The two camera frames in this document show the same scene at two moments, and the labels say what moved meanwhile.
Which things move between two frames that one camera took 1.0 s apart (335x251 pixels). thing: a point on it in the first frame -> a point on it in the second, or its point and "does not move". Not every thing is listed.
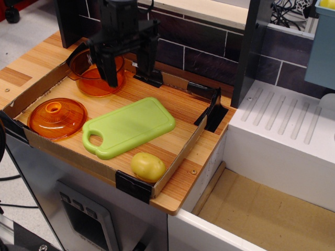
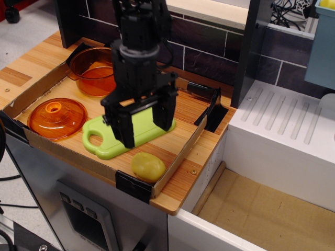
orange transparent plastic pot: (84, 70) does not move
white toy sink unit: (271, 186) does not move
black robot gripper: (121, 31) -> (138, 82)
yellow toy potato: (148, 167) does not move
